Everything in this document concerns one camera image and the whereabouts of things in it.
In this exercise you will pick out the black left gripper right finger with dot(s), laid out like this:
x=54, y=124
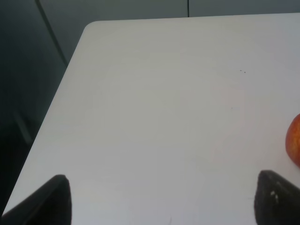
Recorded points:
x=277, y=201

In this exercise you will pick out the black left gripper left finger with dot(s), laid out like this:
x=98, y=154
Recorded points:
x=51, y=204

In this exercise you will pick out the red apple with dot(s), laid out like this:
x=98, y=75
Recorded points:
x=292, y=141

